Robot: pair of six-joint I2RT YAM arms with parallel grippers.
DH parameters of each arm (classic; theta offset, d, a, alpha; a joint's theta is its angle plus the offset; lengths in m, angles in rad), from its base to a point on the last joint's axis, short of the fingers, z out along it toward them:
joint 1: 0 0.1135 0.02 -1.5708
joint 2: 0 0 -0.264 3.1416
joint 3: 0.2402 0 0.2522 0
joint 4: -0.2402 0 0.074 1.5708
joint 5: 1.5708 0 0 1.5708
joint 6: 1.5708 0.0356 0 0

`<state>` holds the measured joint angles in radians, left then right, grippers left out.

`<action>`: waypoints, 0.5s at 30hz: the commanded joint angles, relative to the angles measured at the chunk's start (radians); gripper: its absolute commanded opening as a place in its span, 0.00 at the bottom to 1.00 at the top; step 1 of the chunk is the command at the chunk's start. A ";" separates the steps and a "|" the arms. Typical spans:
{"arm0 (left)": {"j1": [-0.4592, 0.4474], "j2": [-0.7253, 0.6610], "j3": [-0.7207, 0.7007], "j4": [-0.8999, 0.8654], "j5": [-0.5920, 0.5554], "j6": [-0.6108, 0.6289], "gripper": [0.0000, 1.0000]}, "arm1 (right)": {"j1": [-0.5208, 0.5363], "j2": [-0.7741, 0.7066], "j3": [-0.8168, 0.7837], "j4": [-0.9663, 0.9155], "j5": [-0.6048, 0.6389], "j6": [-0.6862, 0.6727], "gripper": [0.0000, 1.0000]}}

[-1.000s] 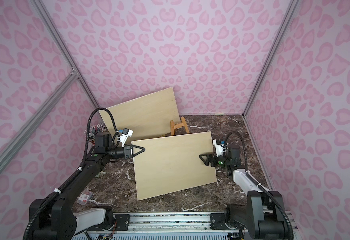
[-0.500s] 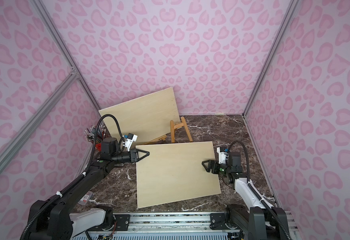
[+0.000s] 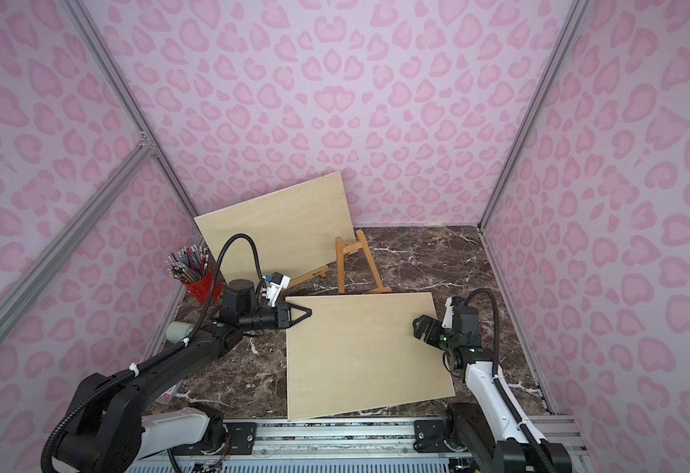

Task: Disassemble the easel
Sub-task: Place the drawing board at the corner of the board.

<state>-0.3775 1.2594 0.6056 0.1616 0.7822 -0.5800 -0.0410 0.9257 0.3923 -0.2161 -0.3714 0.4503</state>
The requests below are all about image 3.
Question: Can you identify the small wooden easel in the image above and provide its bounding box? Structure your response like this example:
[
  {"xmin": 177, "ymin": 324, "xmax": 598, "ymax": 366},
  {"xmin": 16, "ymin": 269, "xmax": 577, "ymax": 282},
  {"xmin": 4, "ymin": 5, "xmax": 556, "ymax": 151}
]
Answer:
[
  {"xmin": 334, "ymin": 229, "xmax": 392, "ymax": 295},
  {"xmin": 288, "ymin": 265, "xmax": 329, "ymax": 289}
]

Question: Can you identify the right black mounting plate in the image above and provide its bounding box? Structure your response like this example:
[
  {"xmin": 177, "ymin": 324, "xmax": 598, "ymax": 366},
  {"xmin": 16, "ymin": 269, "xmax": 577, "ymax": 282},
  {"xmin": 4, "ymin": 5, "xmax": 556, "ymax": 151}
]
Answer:
[{"xmin": 413, "ymin": 419, "xmax": 468, "ymax": 453}]

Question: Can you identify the red pencil cup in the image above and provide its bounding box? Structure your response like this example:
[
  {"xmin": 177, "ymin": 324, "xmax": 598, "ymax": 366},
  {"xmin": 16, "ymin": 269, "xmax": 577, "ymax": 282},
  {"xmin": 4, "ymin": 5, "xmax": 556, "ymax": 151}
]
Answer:
[{"xmin": 185, "ymin": 271, "xmax": 224, "ymax": 304}]

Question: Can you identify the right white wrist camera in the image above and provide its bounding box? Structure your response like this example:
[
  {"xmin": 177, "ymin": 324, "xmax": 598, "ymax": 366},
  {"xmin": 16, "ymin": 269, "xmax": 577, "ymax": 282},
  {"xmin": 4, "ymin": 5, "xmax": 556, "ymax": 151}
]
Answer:
[{"xmin": 442, "ymin": 296, "xmax": 467, "ymax": 330}]

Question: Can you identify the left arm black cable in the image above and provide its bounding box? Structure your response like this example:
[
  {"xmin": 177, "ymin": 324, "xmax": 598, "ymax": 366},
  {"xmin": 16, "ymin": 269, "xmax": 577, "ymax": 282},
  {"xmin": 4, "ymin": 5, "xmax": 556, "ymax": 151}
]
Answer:
[{"xmin": 39, "ymin": 233, "xmax": 263, "ymax": 473}]

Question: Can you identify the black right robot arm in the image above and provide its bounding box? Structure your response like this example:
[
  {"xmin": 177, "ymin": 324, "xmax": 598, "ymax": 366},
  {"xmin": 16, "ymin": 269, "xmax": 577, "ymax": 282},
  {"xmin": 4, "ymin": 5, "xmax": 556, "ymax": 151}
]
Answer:
[{"xmin": 413, "ymin": 299, "xmax": 574, "ymax": 472}]

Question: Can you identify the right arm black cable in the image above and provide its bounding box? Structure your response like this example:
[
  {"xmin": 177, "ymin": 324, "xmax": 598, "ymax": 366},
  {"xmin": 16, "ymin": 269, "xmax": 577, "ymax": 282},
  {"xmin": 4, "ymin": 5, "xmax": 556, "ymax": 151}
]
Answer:
[{"xmin": 464, "ymin": 288, "xmax": 559, "ymax": 473}]

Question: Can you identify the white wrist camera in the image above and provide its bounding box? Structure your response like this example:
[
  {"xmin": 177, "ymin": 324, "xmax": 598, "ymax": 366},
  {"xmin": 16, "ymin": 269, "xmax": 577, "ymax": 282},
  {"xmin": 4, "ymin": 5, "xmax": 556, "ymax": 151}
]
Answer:
[
  {"xmin": 261, "ymin": 272, "xmax": 291, "ymax": 307},
  {"xmin": 442, "ymin": 296, "xmax": 467, "ymax": 330}
]

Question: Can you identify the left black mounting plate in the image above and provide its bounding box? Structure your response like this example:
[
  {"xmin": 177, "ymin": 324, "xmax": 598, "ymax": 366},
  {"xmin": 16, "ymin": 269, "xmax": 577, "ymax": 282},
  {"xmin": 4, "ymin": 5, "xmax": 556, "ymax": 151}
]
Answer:
[{"xmin": 200, "ymin": 421, "xmax": 257, "ymax": 455}]

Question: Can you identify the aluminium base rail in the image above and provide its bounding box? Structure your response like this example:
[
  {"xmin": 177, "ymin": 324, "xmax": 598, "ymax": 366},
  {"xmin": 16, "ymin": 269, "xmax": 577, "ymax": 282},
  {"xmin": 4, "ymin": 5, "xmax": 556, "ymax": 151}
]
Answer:
[{"xmin": 125, "ymin": 413, "xmax": 595, "ymax": 473}]

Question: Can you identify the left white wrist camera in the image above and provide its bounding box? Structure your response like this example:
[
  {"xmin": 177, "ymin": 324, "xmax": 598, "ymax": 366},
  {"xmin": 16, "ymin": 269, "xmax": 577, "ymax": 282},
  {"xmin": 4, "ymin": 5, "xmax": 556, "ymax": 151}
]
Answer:
[{"xmin": 261, "ymin": 272, "xmax": 291, "ymax": 307}]

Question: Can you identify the light wooden board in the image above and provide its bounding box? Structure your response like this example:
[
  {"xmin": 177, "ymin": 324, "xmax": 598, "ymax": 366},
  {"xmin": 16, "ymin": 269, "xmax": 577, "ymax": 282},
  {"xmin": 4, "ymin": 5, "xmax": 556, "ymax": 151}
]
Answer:
[
  {"xmin": 287, "ymin": 293, "xmax": 455, "ymax": 421},
  {"xmin": 195, "ymin": 173, "xmax": 355, "ymax": 279}
]

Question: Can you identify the black mounting plate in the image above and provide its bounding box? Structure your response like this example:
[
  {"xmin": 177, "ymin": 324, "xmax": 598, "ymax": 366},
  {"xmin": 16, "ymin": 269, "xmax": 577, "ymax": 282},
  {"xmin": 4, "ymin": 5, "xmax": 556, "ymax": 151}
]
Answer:
[
  {"xmin": 200, "ymin": 421, "xmax": 257, "ymax": 455},
  {"xmin": 413, "ymin": 419, "xmax": 468, "ymax": 453}
]

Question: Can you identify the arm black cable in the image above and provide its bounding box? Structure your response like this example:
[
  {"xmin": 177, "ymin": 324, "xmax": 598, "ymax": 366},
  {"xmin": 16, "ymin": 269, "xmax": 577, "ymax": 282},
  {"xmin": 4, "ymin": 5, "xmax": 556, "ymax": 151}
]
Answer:
[
  {"xmin": 39, "ymin": 233, "xmax": 263, "ymax": 473},
  {"xmin": 464, "ymin": 288, "xmax": 559, "ymax": 473}
]

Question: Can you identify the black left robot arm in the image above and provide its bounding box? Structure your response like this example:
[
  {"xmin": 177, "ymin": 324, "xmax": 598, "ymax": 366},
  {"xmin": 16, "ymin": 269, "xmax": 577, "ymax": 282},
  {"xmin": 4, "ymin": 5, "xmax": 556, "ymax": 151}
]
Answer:
[{"xmin": 41, "ymin": 280, "xmax": 313, "ymax": 472}]

